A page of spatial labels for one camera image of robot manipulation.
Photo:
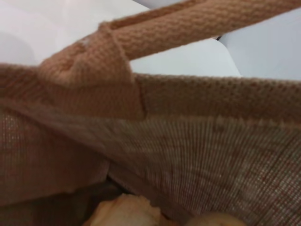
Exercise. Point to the beige egg yolk pastry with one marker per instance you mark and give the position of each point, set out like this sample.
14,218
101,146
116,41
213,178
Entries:
216,220

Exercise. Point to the brown woven handbag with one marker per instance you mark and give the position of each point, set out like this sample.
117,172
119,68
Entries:
188,106

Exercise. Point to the striped long bread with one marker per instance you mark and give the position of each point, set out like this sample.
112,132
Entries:
127,212

